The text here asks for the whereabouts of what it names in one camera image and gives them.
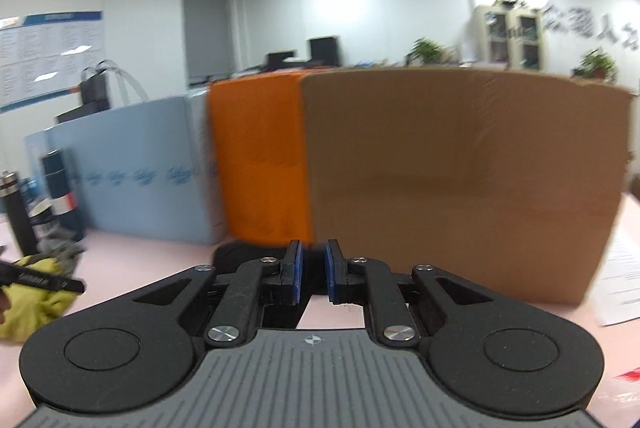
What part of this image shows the dark blue carton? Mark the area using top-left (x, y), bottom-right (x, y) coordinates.
top-left (41, 150), bottom-right (85, 242)

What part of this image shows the large brown cardboard box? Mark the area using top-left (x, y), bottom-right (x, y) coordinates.
top-left (302, 68), bottom-right (634, 305)

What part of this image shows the yellow-green folded garment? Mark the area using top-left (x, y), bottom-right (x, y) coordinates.
top-left (1, 255), bottom-right (86, 344)

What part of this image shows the orange cardboard box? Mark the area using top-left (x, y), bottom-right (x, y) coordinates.
top-left (208, 70), bottom-right (314, 246)

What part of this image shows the grey patterned cloth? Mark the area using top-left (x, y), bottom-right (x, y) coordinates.
top-left (28, 227), bottom-right (85, 278)

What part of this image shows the white paper sheet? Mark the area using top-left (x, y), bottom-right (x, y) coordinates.
top-left (593, 194), bottom-right (640, 326)

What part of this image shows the black computer monitor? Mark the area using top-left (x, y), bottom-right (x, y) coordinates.
top-left (308, 36), bottom-right (343, 68)

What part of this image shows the wall notice board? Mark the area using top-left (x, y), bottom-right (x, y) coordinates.
top-left (0, 11), bottom-right (104, 113)

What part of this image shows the black power adapter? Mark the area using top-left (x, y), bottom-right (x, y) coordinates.
top-left (55, 59), bottom-right (149, 124)

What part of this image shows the black t-shirt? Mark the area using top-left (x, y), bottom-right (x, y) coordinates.
top-left (212, 241), bottom-right (328, 300)

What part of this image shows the black thermos bottle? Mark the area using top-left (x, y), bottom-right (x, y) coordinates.
top-left (1, 171), bottom-right (38, 256)

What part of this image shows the beige cabinet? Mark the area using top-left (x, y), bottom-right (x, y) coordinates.
top-left (472, 4), bottom-right (546, 71)

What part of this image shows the light blue cardboard box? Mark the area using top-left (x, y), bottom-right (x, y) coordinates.
top-left (25, 89), bottom-right (227, 244)

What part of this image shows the potted green plant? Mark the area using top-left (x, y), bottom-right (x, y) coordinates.
top-left (406, 38), bottom-right (446, 66)
top-left (573, 48), bottom-right (617, 85)

